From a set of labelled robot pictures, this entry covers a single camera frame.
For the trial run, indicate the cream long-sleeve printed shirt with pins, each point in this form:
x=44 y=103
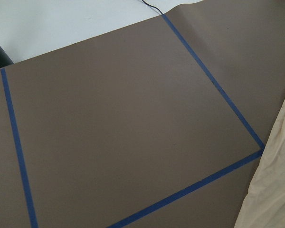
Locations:
x=264 y=204

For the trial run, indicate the brown mat with blue grid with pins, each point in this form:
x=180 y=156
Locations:
x=160 y=124

